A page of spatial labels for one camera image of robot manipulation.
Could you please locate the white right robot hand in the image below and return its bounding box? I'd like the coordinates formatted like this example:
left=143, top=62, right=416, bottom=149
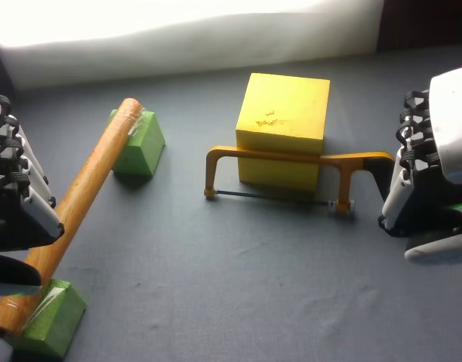
left=377, top=64, right=462, bottom=267

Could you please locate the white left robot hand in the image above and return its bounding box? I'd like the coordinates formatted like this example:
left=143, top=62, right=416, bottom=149
left=0, top=94, right=66, bottom=299

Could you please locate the round wooden rod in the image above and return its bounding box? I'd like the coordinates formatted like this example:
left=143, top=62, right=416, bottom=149
left=0, top=97, right=143, bottom=339

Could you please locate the yellow hacksaw with black handle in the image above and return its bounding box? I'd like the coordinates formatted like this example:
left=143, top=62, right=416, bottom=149
left=203, top=145, right=398, bottom=219

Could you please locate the green wedge support block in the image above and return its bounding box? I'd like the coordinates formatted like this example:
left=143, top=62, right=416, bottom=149
left=109, top=108, right=167, bottom=178
left=4, top=278, right=88, bottom=360

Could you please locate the yellow wooden cube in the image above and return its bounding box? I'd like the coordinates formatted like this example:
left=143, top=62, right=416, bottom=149
left=234, top=72, right=331, bottom=194

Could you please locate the grey table cloth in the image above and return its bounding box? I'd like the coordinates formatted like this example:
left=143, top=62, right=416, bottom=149
left=0, top=41, right=462, bottom=362

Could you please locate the white backdrop sheet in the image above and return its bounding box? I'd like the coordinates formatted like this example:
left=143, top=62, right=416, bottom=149
left=0, top=0, right=383, bottom=92

